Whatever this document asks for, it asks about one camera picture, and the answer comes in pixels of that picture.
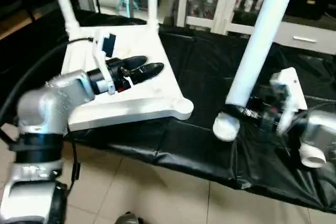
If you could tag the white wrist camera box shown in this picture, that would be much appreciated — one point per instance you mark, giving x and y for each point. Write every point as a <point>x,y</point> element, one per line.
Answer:
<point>102,61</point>
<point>289,98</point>

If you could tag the white plastic table top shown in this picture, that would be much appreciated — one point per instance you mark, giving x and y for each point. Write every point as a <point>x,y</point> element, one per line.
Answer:
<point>126,98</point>

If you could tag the white drawer unit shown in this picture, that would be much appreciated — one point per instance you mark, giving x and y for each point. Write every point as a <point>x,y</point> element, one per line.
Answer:
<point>307,38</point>

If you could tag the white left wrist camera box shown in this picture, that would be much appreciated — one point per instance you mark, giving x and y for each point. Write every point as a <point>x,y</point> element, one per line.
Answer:
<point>102,61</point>

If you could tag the black work mat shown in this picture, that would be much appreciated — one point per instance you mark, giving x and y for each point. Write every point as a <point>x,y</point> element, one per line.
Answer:
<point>210,77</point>

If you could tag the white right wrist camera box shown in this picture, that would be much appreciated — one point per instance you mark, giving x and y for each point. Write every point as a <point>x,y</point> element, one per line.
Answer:
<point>289,98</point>

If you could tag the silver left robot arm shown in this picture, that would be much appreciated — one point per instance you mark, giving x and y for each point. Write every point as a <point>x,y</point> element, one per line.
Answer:
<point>44,124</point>

